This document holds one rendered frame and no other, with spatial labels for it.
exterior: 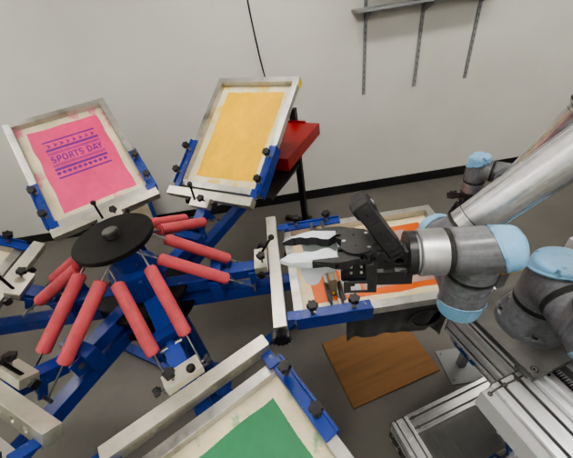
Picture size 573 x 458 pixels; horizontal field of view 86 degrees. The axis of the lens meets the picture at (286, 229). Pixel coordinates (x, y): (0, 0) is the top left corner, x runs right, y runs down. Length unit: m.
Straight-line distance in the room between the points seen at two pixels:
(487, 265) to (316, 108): 2.79
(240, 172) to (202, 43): 1.49
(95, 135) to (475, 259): 2.23
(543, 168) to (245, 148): 1.54
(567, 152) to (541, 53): 3.39
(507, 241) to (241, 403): 0.93
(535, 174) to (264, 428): 0.96
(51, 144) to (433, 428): 2.66
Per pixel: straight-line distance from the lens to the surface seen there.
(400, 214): 1.73
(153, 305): 1.47
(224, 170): 1.90
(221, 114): 2.17
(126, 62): 3.23
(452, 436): 1.97
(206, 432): 1.19
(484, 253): 0.53
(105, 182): 2.18
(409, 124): 3.56
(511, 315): 0.96
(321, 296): 1.36
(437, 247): 0.51
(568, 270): 0.85
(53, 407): 1.55
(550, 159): 0.66
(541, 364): 0.98
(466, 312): 0.62
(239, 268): 1.42
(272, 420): 1.15
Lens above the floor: 2.02
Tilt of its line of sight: 39 degrees down
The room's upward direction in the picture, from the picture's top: 10 degrees counter-clockwise
